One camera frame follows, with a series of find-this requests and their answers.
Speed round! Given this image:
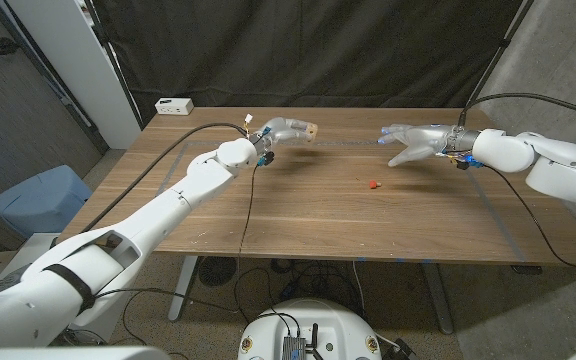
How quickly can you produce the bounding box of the round black fan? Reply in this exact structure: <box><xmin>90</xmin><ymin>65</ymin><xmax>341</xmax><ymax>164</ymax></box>
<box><xmin>197</xmin><ymin>256</ymin><xmax>237</xmax><ymax>288</ymax></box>

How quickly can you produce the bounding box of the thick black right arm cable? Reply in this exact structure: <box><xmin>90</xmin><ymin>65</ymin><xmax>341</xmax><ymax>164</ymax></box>
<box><xmin>457</xmin><ymin>92</ymin><xmax>576</xmax><ymax>129</ymax></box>

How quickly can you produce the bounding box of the black door handle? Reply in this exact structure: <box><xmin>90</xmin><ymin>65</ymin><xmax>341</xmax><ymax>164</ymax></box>
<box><xmin>0</xmin><ymin>36</ymin><xmax>21</xmax><ymax>56</ymax></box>

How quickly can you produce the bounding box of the grey electronics box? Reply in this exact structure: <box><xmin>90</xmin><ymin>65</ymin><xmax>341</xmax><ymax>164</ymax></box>
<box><xmin>281</xmin><ymin>335</ymin><xmax>308</xmax><ymax>360</ymax></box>

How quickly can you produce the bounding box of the black backdrop stand pole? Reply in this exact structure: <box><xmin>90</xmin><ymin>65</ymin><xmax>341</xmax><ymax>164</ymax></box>
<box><xmin>465</xmin><ymin>0</ymin><xmax>537</xmax><ymax>109</ymax></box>
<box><xmin>83</xmin><ymin>0</ymin><xmax>144</xmax><ymax>129</ymax></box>

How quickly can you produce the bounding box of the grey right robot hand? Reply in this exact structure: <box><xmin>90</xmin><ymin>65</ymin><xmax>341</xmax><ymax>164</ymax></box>
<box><xmin>377</xmin><ymin>123</ymin><xmax>482</xmax><ymax>171</ymax></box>

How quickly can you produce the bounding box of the white floor cable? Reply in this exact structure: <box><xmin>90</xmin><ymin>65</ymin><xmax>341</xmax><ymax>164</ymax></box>
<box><xmin>351</xmin><ymin>260</ymin><xmax>367</xmax><ymax>314</ymax></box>

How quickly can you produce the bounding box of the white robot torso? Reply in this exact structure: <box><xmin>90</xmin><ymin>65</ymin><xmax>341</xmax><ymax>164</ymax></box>
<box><xmin>237</xmin><ymin>298</ymin><xmax>383</xmax><ymax>360</ymax></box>

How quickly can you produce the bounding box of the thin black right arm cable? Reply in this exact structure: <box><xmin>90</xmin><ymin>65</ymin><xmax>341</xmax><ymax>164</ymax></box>
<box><xmin>485</xmin><ymin>164</ymin><xmax>576</xmax><ymax>270</ymax></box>

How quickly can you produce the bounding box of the grey table leg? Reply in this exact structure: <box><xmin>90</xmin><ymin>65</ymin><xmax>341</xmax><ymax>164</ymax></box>
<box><xmin>421</xmin><ymin>262</ymin><xmax>455</xmax><ymax>335</ymax></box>

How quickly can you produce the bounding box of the black floor cable bundle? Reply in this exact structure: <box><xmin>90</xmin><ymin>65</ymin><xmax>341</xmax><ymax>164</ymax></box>
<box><xmin>232</xmin><ymin>257</ymin><xmax>369</xmax><ymax>321</ymax></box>

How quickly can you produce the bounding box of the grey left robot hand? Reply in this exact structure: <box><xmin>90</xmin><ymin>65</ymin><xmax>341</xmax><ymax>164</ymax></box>
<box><xmin>249</xmin><ymin>117</ymin><xmax>315</xmax><ymax>168</ymax></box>

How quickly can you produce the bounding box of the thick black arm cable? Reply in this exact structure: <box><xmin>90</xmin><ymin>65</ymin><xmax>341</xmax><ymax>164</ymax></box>
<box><xmin>457</xmin><ymin>92</ymin><xmax>576</xmax><ymax>129</ymax></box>
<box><xmin>80</xmin><ymin>122</ymin><xmax>252</xmax><ymax>236</ymax></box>

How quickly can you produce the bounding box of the white table leg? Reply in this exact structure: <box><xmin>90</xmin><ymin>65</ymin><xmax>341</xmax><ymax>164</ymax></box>
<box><xmin>167</xmin><ymin>255</ymin><xmax>200</xmax><ymax>322</ymax></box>

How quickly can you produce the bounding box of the black backdrop curtain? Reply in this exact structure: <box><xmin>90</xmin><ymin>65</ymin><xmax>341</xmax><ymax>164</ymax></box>
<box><xmin>90</xmin><ymin>0</ymin><xmax>534</xmax><ymax>126</ymax></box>

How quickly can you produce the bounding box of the large wooden panel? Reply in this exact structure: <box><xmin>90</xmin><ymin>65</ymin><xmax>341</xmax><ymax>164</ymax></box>
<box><xmin>155</xmin><ymin>140</ymin><xmax>529</xmax><ymax>264</ymax></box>

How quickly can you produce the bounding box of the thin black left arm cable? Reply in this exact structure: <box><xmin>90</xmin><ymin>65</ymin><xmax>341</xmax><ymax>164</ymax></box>
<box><xmin>92</xmin><ymin>164</ymin><xmax>260</xmax><ymax>314</ymax></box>

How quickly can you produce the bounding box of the blue plastic bin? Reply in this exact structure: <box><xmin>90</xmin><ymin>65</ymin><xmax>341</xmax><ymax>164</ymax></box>
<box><xmin>0</xmin><ymin>165</ymin><xmax>93</xmax><ymax>239</ymax></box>

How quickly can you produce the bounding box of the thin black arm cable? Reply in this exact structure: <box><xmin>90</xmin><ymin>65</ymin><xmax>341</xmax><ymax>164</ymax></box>
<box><xmin>92</xmin><ymin>164</ymin><xmax>260</xmax><ymax>314</ymax></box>
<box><xmin>485</xmin><ymin>164</ymin><xmax>576</xmax><ymax>270</ymax></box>

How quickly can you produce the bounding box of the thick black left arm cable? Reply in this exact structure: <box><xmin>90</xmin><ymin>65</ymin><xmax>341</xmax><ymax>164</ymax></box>
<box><xmin>80</xmin><ymin>122</ymin><xmax>252</xmax><ymax>236</ymax></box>

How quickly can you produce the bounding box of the white power strip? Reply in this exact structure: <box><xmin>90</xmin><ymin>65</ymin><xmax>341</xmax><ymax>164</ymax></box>
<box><xmin>154</xmin><ymin>97</ymin><xmax>195</xmax><ymax>116</ymax></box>

